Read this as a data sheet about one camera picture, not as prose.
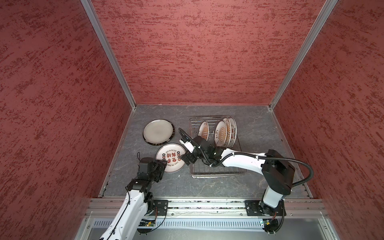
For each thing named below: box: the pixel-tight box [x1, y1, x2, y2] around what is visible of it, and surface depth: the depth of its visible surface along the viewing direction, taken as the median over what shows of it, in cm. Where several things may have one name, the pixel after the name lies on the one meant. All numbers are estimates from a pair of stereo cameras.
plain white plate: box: [143, 119, 175, 146], surface depth 105 cm
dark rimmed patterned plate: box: [143, 119, 176, 146], surface depth 104 cm
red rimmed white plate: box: [155, 143, 186, 173], surface depth 94 cm
